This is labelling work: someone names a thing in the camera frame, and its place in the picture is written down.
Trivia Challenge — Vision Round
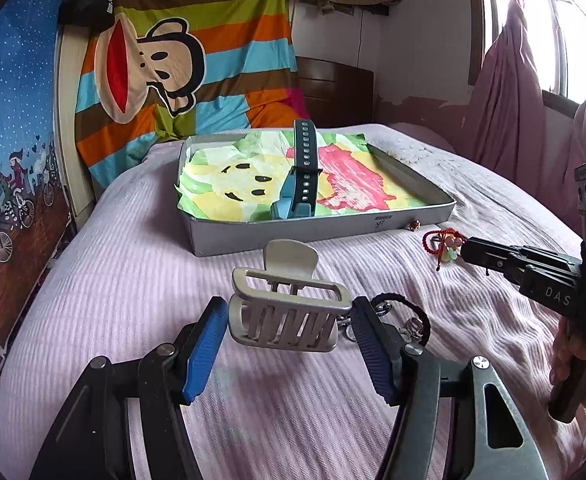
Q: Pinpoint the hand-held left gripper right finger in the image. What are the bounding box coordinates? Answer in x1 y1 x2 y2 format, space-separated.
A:
349 296 551 480

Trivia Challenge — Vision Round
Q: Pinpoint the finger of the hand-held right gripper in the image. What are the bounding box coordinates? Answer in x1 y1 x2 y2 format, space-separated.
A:
463 255 538 290
460 237 584 265

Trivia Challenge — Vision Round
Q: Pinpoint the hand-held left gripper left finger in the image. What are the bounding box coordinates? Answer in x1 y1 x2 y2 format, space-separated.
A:
28 296 229 480

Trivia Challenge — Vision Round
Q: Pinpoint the red beaded bracelet with charms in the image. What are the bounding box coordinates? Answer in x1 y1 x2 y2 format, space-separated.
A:
422 229 468 274

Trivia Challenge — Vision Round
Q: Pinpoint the black hair tie with rings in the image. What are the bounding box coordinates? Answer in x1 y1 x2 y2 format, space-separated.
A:
338 291 432 348

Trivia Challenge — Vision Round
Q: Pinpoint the grey tin box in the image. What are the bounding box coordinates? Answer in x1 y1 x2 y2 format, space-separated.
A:
175 124 458 258

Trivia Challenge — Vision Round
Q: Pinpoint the silver hair claw clip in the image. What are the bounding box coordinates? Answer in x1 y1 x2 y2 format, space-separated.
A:
228 239 351 353

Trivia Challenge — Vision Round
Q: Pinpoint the person's right hand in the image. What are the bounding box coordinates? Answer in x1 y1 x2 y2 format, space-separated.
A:
549 320 586 413

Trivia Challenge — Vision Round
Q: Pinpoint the pink ribbed bed sheet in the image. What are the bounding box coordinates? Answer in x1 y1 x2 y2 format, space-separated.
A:
0 122 586 480

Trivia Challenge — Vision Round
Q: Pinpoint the pink curtain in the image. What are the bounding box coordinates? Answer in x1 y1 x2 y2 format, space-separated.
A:
465 0 586 283

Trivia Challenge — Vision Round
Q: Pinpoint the colourful paper lining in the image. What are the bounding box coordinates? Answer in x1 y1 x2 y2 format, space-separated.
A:
175 127 446 222

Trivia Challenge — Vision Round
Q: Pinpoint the teal smart watch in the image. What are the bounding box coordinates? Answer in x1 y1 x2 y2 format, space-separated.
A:
272 119 324 220

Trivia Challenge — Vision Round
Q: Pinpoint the dark wooden headboard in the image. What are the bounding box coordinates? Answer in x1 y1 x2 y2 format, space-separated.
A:
295 56 377 129

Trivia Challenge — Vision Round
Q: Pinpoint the window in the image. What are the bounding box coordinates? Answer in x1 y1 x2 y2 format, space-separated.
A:
478 0 586 113

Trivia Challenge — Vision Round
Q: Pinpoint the white wooden panel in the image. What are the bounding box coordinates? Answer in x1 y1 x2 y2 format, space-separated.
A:
54 25 98 217

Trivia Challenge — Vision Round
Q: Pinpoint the striped cartoon monkey blanket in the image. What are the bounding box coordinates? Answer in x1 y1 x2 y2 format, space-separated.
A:
73 0 310 196

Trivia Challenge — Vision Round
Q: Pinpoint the blue printed wardrobe cover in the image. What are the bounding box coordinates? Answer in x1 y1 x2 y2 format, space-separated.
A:
0 0 81 357

